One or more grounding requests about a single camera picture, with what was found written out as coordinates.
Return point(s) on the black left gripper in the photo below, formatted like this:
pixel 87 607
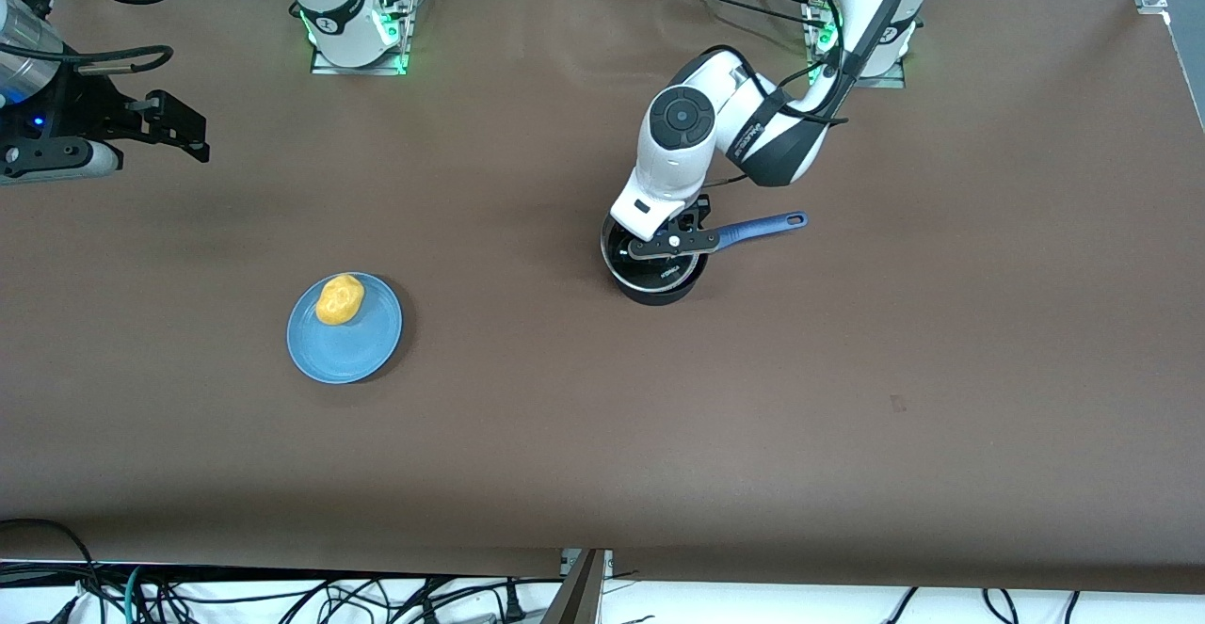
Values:
pixel 695 213

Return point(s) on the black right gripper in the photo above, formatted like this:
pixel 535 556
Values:
pixel 89 114

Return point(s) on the glass lid with blue knob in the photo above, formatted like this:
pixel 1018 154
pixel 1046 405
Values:
pixel 650 271

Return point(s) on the yellow potato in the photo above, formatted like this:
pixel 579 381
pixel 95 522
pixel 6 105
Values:
pixel 340 299

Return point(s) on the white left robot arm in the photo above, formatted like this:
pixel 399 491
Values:
pixel 678 163

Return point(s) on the brown table cover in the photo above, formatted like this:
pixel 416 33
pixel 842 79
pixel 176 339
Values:
pixel 602 436

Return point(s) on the blue round plate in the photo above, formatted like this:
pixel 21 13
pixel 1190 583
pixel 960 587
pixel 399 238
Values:
pixel 348 351

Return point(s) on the black power plug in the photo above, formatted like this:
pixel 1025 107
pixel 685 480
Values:
pixel 514 605

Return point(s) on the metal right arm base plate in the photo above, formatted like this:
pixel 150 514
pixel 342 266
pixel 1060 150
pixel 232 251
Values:
pixel 325 64

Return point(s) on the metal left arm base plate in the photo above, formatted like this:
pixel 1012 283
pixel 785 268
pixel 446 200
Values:
pixel 890 81

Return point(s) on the silver metal bracket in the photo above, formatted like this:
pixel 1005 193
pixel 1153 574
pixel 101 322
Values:
pixel 568 563

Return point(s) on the aluminium frame post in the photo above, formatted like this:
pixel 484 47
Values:
pixel 579 596

